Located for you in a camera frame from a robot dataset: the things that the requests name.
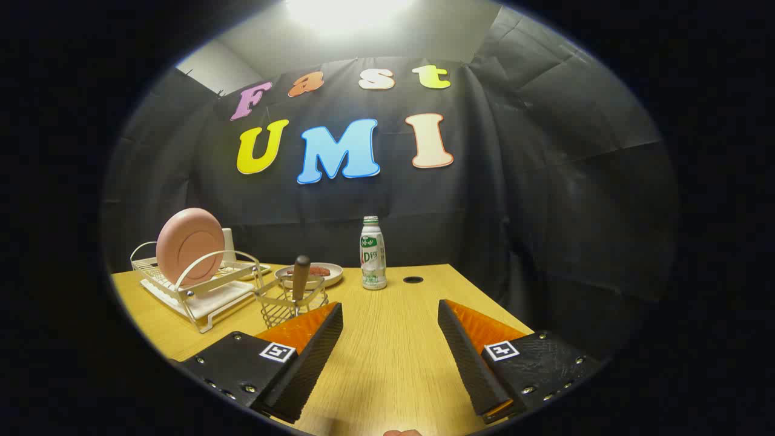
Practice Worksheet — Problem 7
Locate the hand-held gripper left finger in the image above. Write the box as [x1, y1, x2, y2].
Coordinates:
[168, 302, 344, 424]

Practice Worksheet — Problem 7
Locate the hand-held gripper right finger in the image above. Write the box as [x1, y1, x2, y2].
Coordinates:
[437, 299, 603, 424]

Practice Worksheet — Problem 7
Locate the wire cutlery basket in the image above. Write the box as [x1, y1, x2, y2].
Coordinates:
[253, 276, 329, 329]

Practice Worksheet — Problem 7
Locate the brown handled spoon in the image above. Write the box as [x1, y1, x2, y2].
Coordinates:
[293, 255, 311, 319]

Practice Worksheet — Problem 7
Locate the white wire dish rack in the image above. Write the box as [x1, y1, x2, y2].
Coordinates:
[130, 241, 272, 334]

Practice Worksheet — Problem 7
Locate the pink plate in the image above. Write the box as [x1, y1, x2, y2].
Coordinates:
[156, 208, 225, 288]

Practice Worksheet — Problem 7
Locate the beige round plate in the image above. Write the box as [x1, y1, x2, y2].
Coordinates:
[274, 262, 344, 289]

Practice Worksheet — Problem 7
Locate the white green label bottle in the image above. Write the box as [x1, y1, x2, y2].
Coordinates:
[360, 216, 388, 291]

